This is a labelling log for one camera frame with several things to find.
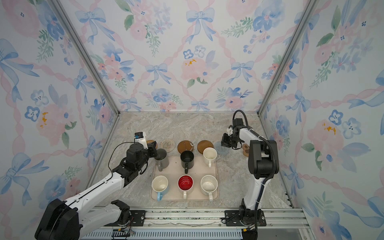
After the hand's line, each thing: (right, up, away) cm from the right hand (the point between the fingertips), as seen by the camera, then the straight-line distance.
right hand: (222, 143), depth 99 cm
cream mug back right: (-9, -7, -8) cm, 14 cm away
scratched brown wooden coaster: (-25, -2, +1) cm, 25 cm away
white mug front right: (-11, -22, -15) cm, 29 cm away
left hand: (-40, +3, -17) cm, 43 cm away
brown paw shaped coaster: (+16, -4, +1) cm, 17 cm away
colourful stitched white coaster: (-37, -1, +1) cm, 37 cm away
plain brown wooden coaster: (-12, -1, +2) cm, 12 cm away
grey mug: (-36, -7, -17) cm, 41 cm away
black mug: (-23, -9, -7) cm, 25 cm away
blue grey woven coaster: (-1, -5, -1) cm, 5 cm away
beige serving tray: (-30, -15, -9) cm, 35 cm away
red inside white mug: (-24, -21, -16) cm, 35 cm away
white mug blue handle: (-37, -21, -17) cm, 46 cm away
